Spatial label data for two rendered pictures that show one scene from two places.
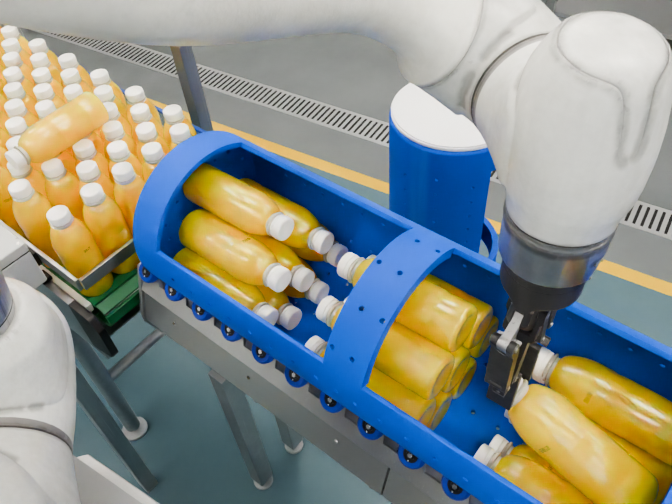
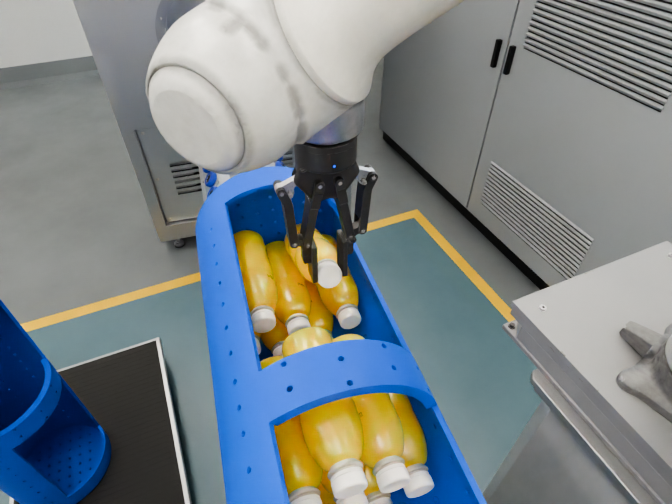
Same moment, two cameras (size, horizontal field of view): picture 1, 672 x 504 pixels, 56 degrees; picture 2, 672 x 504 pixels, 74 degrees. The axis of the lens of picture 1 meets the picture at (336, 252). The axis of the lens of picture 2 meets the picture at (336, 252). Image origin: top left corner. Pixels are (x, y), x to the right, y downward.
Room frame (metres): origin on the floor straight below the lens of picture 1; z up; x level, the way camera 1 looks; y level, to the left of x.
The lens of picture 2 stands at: (0.76, 0.06, 1.67)
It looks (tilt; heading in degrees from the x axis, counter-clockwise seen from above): 43 degrees down; 210
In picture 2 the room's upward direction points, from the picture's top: straight up
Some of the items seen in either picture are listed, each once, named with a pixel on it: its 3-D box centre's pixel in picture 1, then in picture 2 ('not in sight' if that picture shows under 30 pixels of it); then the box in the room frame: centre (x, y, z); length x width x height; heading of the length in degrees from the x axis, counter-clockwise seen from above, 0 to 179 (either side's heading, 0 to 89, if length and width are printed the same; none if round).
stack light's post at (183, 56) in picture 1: (225, 208); not in sight; (1.39, 0.32, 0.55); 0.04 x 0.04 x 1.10; 47
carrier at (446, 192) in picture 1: (442, 247); not in sight; (1.12, -0.29, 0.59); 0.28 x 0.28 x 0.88
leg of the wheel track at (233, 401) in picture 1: (245, 433); not in sight; (0.77, 0.28, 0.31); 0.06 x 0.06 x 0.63; 47
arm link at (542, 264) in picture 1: (554, 232); (324, 107); (0.36, -0.19, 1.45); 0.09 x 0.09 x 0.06
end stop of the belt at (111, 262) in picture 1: (163, 222); not in sight; (0.92, 0.34, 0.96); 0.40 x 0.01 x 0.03; 137
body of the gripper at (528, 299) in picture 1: (538, 286); (325, 164); (0.36, -0.19, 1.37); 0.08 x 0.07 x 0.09; 137
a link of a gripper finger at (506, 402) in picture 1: (503, 386); (342, 253); (0.34, -0.17, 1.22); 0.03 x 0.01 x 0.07; 47
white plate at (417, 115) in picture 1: (455, 109); not in sight; (1.12, -0.29, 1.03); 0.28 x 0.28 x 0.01
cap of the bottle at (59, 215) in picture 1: (59, 216); not in sight; (0.83, 0.49, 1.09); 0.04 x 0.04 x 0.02
